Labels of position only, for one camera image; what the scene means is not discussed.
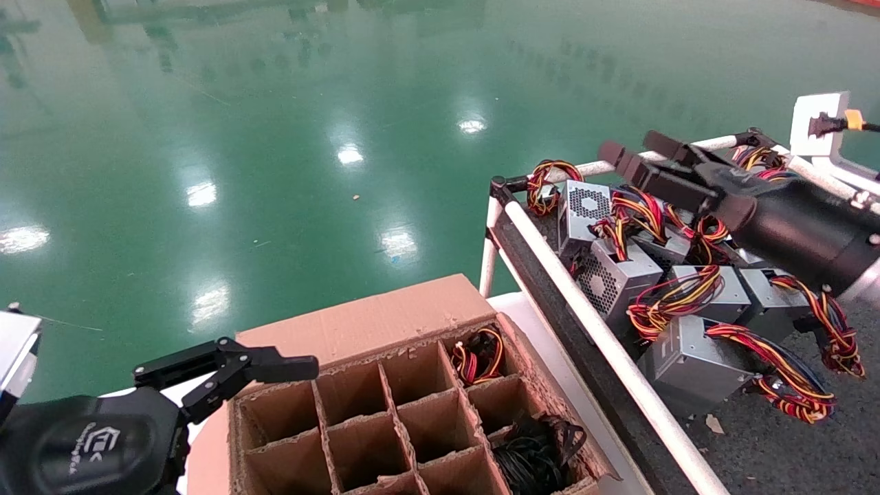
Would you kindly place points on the silver power supply, fan grille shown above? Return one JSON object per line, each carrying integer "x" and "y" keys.
{"x": 584, "y": 206}

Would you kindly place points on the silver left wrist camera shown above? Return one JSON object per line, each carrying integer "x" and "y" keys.
{"x": 14, "y": 357}

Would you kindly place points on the silver power supply, white label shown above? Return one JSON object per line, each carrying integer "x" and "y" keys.
{"x": 760, "y": 159}

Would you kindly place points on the small cardboard scrap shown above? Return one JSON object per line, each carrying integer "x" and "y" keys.
{"x": 715, "y": 424}

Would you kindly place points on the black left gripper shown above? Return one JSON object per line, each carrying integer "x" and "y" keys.
{"x": 89, "y": 447}

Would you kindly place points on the silver power supply, honeycomb vent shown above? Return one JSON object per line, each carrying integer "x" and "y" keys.
{"x": 612, "y": 282}

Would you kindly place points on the dark grey felt mat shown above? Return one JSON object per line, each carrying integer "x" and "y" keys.
{"x": 790, "y": 454}

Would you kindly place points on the cardboard box with dividers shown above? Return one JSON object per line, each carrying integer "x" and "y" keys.
{"x": 371, "y": 323}

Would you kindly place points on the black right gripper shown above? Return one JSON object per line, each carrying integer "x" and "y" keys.
{"x": 804, "y": 227}

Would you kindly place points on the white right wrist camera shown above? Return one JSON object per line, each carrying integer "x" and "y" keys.
{"x": 821, "y": 103}

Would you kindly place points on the white pipe frame cart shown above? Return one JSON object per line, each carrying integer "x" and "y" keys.
{"x": 557, "y": 268}

